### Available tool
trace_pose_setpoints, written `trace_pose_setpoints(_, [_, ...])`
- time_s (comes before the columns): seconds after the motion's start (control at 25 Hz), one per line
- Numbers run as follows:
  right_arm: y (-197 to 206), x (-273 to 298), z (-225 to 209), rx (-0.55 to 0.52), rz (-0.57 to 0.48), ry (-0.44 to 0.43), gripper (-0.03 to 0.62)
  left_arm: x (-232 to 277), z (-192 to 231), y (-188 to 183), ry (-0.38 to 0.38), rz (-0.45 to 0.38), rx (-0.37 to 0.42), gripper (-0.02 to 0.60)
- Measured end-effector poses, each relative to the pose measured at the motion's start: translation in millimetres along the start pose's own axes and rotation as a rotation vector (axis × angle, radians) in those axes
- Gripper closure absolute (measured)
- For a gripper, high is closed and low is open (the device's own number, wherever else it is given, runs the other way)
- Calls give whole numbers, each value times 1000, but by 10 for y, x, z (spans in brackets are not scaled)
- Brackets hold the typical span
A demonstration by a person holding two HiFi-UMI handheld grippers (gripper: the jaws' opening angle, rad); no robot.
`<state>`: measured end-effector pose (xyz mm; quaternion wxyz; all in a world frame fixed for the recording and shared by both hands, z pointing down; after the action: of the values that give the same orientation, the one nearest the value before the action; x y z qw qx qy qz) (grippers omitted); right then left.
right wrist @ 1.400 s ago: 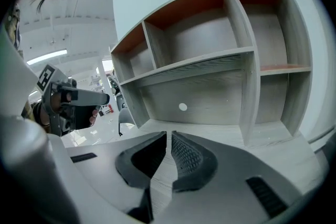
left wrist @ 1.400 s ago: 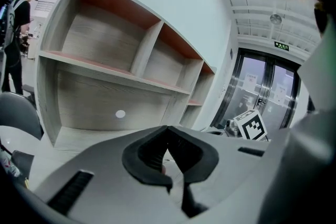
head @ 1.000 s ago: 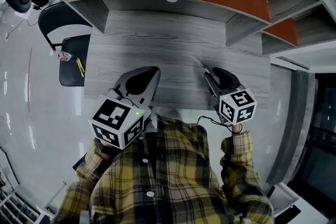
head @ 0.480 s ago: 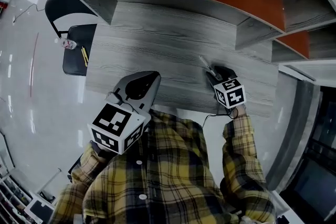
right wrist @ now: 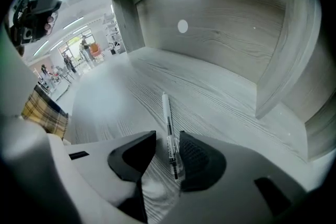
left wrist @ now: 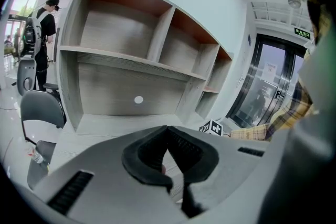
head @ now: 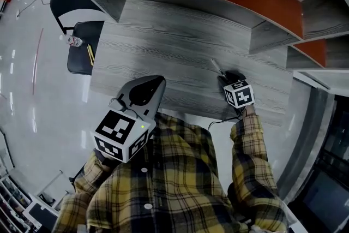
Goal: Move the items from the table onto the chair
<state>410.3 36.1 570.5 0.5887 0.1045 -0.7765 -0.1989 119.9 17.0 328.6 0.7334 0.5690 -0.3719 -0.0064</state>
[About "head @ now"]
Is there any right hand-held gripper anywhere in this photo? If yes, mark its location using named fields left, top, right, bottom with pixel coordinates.
left=217, top=70, right=256, bottom=116

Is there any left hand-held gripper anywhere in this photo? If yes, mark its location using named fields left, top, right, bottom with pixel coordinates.
left=91, top=75, right=167, bottom=164

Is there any silver pen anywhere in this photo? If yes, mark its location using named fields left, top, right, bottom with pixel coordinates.
left=210, top=58, right=226, bottom=76

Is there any yellow pen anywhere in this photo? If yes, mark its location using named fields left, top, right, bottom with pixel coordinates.
left=86, top=44, right=95, bottom=67

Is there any clear plastic bottle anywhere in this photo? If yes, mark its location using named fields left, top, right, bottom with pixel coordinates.
left=64, top=33, right=83, bottom=48

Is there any person's left forearm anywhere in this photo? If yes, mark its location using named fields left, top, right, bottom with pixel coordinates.
left=73, top=147, right=123, bottom=200

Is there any person's right forearm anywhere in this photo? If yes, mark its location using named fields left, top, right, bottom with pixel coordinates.
left=227, top=105, right=280, bottom=202

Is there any storage shelf with items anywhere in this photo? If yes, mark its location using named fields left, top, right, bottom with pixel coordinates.
left=0, top=171, right=31, bottom=233

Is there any black folding chair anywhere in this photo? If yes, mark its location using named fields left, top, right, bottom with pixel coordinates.
left=50, top=0, right=106, bottom=76

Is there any person's yellow plaid shirt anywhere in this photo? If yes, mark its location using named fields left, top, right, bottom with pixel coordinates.
left=51, top=113, right=290, bottom=233

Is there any black glass door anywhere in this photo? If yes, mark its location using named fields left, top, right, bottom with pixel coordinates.
left=286, top=87, right=349, bottom=233

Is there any white framed black panel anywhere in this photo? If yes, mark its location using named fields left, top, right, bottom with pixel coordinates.
left=23, top=193, right=59, bottom=230

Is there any black cable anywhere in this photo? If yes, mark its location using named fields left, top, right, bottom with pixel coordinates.
left=207, top=109, right=248, bottom=131

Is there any thin floor cable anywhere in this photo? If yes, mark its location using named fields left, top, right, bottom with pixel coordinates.
left=16, top=0, right=52, bottom=19

